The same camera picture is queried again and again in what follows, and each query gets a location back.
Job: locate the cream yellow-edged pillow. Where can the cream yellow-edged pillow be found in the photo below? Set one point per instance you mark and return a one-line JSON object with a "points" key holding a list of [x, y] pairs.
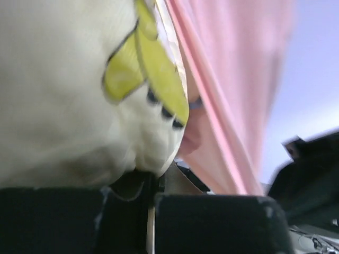
{"points": [[90, 90]]}

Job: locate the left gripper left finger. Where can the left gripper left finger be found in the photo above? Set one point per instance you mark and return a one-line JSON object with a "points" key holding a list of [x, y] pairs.
{"points": [[72, 220]]}

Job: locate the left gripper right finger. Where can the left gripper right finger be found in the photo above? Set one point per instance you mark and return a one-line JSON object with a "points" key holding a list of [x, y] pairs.
{"points": [[220, 224]]}

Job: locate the pink pillowcase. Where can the pink pillowcase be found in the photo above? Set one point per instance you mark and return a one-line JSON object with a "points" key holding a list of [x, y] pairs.
{"points": [[233, 52]]}

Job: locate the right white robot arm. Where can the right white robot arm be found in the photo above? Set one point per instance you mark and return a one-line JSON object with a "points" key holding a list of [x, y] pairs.
{"points": [[307, 188]]}

